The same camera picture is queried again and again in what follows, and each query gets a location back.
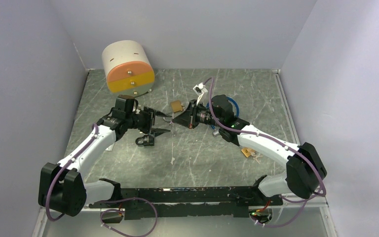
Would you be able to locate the blue cable lock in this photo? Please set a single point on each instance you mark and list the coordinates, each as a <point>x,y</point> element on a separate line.
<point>235,109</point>

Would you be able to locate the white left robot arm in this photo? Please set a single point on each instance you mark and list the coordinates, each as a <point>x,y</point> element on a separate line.
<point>62,190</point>

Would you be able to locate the long shackle brass padlock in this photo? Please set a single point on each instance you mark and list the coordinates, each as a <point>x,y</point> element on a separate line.
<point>248,152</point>

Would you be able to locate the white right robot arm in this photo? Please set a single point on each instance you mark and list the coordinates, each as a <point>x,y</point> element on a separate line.
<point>304,170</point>

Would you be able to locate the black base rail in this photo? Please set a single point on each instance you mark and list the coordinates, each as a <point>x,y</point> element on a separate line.
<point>236,201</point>

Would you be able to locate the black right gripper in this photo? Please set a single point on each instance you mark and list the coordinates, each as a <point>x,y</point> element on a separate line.
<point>188,118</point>

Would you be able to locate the black padlock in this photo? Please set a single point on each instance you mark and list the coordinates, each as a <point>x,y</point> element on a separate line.
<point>145,140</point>

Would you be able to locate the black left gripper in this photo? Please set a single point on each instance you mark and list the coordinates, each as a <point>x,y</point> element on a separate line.
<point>150,114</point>

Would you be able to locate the beige cylinder drawer box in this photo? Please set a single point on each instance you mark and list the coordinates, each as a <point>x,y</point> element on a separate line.
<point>127,68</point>

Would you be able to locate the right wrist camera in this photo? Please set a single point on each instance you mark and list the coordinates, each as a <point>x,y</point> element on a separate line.
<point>201,91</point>

